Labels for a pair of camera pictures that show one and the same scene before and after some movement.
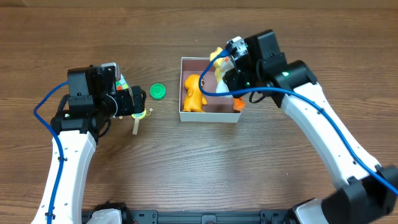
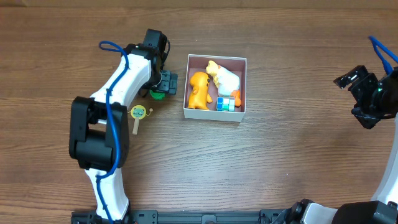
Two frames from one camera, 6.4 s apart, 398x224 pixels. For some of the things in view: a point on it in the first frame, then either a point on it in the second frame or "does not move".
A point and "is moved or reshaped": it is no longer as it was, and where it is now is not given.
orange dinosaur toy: [193, 100] is moved or reshaped
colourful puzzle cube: [122, 84] is moved or reshaped
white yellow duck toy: [222, 65] is moved or reshaped
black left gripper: [135, 101] to [169, 82]
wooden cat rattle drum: [138, 116] does not move
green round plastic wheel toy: [157, 91] does not move
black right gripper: [230, 78] to [362, 90]
